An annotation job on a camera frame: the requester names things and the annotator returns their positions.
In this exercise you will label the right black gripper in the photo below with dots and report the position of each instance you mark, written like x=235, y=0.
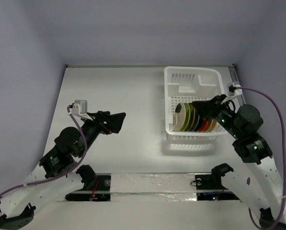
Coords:
x=214, y=107

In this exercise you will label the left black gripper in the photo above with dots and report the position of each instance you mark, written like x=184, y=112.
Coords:
x=115, y=120

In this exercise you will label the yellow patterned plate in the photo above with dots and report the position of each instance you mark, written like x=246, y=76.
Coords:
x=196, y=118

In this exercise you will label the lime green plate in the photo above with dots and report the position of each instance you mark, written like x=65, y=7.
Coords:
x=190, y=118

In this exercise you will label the orange plate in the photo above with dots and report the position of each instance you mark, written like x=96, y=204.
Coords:
x=207, y=126

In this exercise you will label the beige plate with black spot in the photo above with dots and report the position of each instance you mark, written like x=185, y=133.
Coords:
x=216, y=127

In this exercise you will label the cream plate with black spot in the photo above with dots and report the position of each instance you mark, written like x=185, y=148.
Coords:
x=179, y=117

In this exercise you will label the cream floral plate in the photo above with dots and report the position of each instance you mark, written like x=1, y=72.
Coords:
x=212, y=125

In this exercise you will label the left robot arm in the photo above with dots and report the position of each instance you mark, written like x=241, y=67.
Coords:
x=58, y=175

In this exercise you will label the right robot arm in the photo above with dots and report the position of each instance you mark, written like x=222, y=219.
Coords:
x=268, y=204

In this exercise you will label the white plastic dish rack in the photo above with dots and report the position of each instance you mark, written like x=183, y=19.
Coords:
x=185, y=85

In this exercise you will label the silver foil-covered bar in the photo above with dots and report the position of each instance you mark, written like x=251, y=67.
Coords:
x=152, y=187

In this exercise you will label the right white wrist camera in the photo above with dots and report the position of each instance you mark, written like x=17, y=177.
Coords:
x=234, y=89

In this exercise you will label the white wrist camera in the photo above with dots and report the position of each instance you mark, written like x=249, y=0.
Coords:
x=234, y=89
x=79, y=109

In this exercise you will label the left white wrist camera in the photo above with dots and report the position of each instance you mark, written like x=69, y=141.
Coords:
x=79, y=109

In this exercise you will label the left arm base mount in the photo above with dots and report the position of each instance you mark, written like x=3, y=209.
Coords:
x=96, y=186

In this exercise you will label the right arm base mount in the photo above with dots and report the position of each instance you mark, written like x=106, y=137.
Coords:
x=209, y=186

